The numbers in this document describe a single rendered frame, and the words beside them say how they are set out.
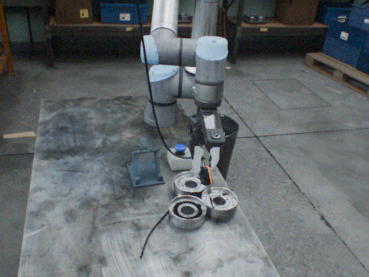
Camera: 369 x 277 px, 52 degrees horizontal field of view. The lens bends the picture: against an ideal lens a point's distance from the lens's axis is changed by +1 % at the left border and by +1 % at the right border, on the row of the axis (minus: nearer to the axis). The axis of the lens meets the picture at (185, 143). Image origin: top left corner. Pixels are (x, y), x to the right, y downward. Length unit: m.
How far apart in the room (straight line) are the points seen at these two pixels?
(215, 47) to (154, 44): 0.18
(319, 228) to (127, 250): 1.62
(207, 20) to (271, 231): 1.36
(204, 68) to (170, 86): 0.53
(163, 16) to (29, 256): 0.71
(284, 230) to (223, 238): 1.32
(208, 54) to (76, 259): 0.59
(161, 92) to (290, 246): 1.22
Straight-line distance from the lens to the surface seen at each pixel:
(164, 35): 1.05
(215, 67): 0.93
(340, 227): 2.50
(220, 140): 0.92
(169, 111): 1.51
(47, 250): 1.03
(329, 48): 5.21
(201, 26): 1.38
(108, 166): 1.28
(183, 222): 1.03
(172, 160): 1.24
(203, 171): 1.03
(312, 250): 2.28
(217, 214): 1.08
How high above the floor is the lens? 1.53
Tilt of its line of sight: 31 degrees down
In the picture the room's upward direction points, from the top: 5 degrees clockwise
